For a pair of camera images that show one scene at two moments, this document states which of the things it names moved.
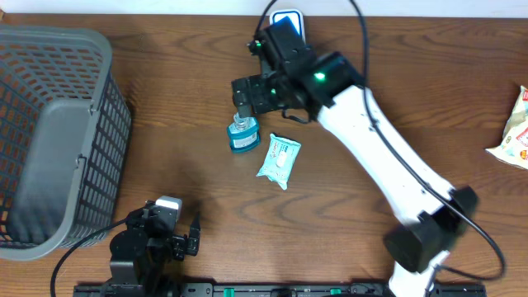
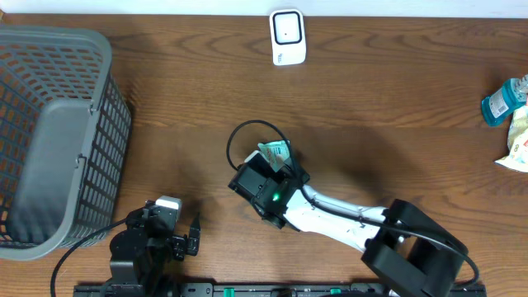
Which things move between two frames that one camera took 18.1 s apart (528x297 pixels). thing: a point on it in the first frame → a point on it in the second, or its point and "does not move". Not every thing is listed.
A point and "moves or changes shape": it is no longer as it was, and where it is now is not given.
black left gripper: x=179 y=243 does not move
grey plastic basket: x=65 y=132 does not move
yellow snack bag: x=514 y=146 moves or changes shape
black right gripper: x=257 y=103 → x=294 y=173
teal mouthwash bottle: x=244 y=134 → x=498 y=106
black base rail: x=275 y=289 does not move
